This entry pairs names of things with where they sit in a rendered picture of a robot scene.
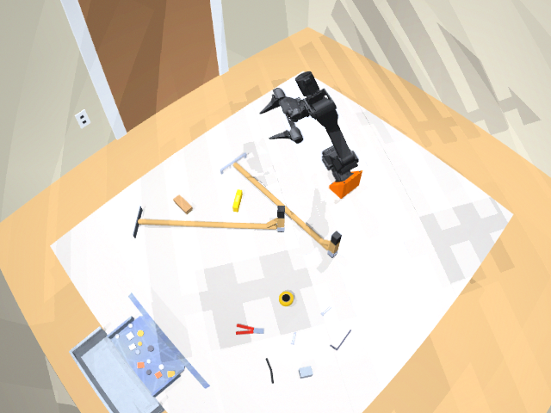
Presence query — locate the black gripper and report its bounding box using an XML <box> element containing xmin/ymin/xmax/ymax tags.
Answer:
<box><xmin>259</xmin><ymin>88</ymin><xmax>310</xmax><ymax>144</ymax></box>

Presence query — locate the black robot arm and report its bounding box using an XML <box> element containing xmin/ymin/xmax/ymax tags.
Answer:
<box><xmin>279</xmin><ymin>71</ymin><xmax>359</xmax><ymax>182</ymax></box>

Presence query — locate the yellow ring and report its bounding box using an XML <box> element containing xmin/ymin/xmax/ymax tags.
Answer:
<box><xmin>279</xmin><ymin>292</ymin><xmax>294</xmax><ymax>306</ymax></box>

